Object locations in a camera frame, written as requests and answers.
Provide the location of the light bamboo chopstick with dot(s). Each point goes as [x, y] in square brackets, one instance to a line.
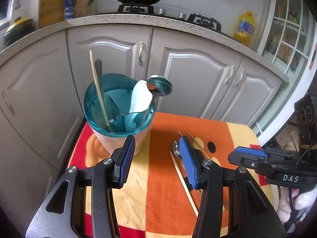
[183, 181]
[97, 84]
[198, 143]

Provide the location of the metal spoon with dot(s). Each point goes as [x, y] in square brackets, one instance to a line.
[176, 150]
[98, 67]
[161, 86]

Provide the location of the person's right hand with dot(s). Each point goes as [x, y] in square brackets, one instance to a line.
[304, 199]

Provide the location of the black gas stove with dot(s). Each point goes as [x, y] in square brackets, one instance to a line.
[133, 8]

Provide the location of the speckled stone countertop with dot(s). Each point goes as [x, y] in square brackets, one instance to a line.
[173, 22]

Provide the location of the yellow black lidded pot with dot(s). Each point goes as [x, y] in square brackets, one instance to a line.
[18, 27]

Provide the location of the grey cabinet door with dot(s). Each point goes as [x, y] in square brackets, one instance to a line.
[118, 54]
[193, 84]
[37, 91]
[260, 96]

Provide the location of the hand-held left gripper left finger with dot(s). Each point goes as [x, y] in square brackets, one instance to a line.
[125, 163]

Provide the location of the orange yellow red printed blanket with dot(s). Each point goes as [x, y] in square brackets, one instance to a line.
[161, 203]

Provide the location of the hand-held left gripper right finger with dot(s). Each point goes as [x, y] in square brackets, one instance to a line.
[187, 163]

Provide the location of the white paned glass cabinet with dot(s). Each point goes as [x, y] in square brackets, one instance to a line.
[287, 24]

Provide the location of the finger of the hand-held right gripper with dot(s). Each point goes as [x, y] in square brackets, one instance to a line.
[241, 160]
[250, 151]

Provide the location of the wooden cutting board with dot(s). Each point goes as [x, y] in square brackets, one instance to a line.
[49, 7]

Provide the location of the white framed glass door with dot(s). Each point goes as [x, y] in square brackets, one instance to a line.
[270, 129]

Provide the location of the teal-topped white utensil holder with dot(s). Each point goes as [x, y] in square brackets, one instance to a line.
[104, 141]

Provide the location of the blue white packet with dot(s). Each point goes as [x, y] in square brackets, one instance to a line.
[69, 8]

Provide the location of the white plastic spoon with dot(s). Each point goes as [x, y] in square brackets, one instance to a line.
[140, 96]

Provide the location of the yellow oil bottle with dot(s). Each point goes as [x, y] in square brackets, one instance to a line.
[245, 27]

